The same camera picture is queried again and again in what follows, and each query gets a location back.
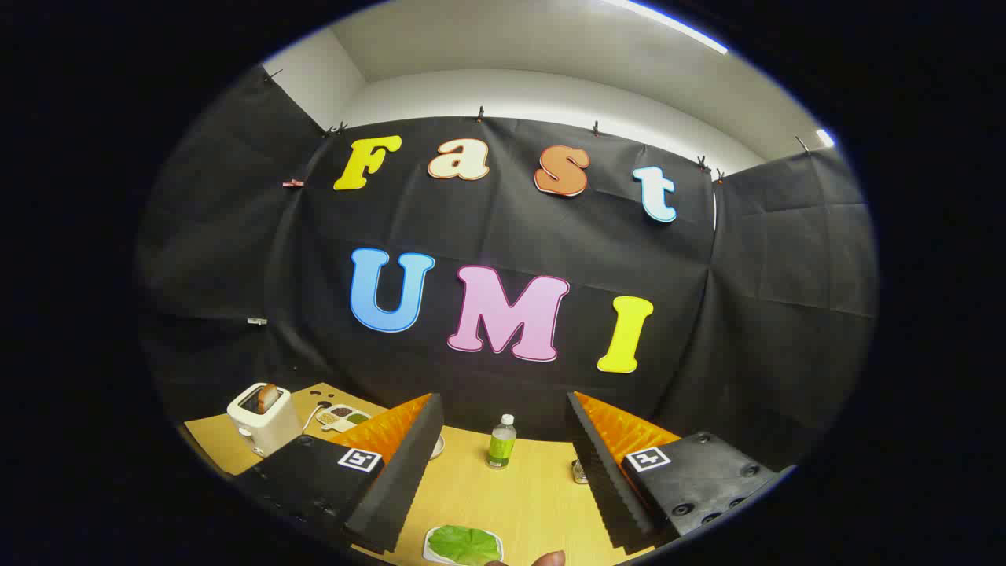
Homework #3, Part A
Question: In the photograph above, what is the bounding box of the white divided dish with beans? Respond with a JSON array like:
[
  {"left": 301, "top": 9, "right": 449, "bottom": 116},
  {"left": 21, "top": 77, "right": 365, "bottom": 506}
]
[{"left": 316, "top": 404, "right": 371, "bottom": 433}]

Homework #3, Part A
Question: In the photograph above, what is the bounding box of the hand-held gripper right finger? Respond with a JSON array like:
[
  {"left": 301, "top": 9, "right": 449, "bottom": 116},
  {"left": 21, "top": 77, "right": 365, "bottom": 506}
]
[{"left": 567, "top": 391, "right": 787, "bottom": 553}]

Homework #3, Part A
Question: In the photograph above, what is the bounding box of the white toaster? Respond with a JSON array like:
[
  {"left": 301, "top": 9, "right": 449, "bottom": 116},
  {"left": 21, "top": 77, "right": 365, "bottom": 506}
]
[{"left": 227, "top": 383, "right": 303, "bottom": 458}]

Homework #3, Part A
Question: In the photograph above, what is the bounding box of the green drink bottle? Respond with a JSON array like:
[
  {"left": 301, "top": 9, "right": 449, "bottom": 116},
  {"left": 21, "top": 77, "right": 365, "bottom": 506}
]
[{"left": 486, "top": 414, "right": 517, "bottom": 470}]

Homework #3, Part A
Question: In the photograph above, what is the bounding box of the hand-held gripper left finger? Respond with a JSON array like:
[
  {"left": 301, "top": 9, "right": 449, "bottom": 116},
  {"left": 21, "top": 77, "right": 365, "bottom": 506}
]
[{"left": 233, "top": 393, "right": 445, "bottom": 555}]

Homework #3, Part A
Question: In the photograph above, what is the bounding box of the white square plate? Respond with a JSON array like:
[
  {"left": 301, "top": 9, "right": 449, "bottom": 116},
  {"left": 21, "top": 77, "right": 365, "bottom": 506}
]
[{"left": 423, "top": 525, "right": 505, "bottom": 566}]

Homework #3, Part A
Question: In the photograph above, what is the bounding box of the black backdrop cloth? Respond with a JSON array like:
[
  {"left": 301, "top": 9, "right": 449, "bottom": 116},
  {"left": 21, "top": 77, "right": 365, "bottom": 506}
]
[{"left": 134, "top": 64, "right": 879, "bottom": 472}]

